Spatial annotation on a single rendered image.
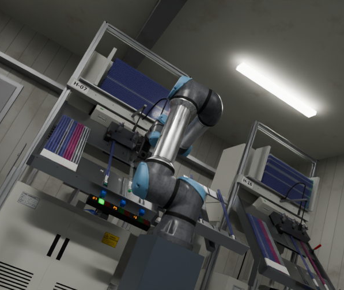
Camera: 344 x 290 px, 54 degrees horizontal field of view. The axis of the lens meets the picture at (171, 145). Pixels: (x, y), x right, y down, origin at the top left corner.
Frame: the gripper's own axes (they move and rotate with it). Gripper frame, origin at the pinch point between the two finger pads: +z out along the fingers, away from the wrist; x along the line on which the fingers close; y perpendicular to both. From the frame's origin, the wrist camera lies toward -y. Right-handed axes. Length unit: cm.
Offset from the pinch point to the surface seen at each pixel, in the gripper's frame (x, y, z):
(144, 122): -3.9, 48.8, 6.2
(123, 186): 0.7, -18.6, 2.4
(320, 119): -241, 245, -7
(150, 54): 13, 94, -19
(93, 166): 19.4, -14.3, 3.4
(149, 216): -16.7, -30.8, 1.1
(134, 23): 29, 272, 38
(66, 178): 29.6, -31.4, 2.1
